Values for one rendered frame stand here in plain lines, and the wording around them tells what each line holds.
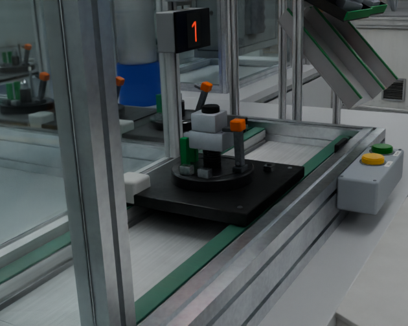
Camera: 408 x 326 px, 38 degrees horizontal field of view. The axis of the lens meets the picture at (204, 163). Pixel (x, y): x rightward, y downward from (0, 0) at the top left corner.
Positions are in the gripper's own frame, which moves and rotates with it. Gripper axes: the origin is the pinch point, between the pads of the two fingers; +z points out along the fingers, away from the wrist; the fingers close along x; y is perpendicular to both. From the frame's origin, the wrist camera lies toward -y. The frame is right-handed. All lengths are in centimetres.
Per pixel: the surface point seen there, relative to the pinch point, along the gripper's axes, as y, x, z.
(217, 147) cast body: -17.8, -37.6, 19.9
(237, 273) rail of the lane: -2, -62, 27
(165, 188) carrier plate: -25, -43, 26
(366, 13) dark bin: -10.9, 25.3, 3.4
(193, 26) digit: -29.2, -24.1, 2.2
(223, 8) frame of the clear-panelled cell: -78, 80, 5
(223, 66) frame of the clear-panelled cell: -79, 80, 27
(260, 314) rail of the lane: -2, -56, 36
